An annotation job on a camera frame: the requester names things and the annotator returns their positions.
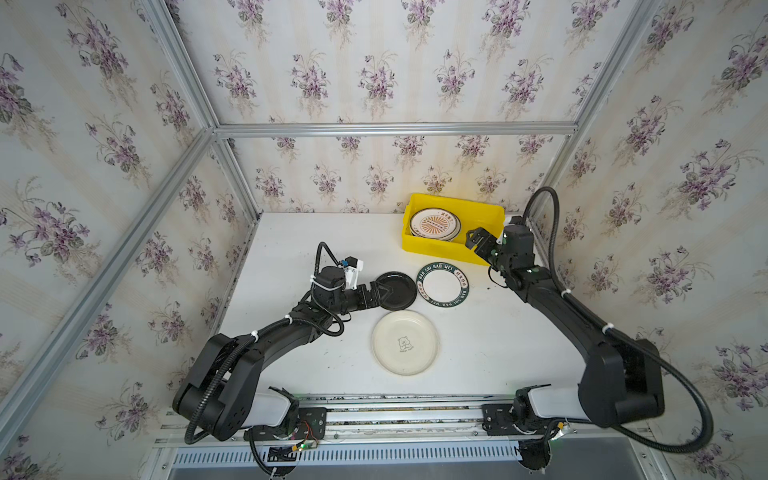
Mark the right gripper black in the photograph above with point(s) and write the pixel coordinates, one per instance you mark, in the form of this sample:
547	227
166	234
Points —
492	250

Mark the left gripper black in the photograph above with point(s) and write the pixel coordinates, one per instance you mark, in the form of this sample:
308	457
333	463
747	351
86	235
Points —
369	294

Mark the black round plate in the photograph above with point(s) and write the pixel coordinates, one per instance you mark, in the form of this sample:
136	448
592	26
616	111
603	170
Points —
403	285

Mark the white plate orange sunburst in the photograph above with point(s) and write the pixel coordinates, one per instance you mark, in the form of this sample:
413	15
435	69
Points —
435	224

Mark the cream plate bear drawing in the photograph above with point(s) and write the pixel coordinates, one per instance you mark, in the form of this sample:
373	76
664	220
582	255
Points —
405	343

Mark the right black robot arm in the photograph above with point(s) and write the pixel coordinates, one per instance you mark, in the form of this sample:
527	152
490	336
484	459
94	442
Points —
622	379

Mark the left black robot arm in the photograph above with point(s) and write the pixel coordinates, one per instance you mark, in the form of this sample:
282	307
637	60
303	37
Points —
219	389

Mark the yellow plastic bin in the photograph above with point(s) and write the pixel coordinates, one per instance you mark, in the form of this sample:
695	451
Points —
471	215

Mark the white plate green text rim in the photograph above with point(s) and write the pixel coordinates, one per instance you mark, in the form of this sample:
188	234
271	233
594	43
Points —
442	285

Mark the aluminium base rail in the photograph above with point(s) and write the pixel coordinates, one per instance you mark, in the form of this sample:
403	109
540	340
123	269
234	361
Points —
405	437

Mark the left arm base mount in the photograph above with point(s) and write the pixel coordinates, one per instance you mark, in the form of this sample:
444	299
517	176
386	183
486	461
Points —
288	429

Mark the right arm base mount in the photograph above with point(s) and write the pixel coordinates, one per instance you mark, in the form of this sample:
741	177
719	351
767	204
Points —
518	417

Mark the aluminium frame back crossbar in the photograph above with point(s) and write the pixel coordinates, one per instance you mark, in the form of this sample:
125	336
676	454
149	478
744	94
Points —
297	130

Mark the aluminium frame post left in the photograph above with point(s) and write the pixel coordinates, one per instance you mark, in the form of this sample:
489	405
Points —
93	122

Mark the aluminium frame post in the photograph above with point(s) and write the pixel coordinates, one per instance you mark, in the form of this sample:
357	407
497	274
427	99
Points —
93	122
617	60

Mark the aluminium frame post right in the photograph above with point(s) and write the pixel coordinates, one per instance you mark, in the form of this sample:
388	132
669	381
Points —
617	60

